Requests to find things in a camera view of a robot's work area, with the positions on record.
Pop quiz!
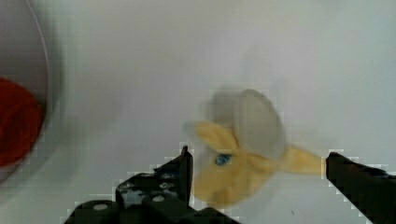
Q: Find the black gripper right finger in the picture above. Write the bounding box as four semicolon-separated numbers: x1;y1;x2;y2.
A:
325;152;396;224

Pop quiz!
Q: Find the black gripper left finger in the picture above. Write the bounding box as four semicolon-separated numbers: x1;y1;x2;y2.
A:
64;147;240;224

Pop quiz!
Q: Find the peeled banana toy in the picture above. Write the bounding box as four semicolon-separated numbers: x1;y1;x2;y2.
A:
192;89;325;209

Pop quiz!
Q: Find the red ketchup bottle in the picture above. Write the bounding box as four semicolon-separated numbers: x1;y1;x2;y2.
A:
0;78;43;167

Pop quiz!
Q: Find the grey oval plate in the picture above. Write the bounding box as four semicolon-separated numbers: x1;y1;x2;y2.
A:
0;0;63;188

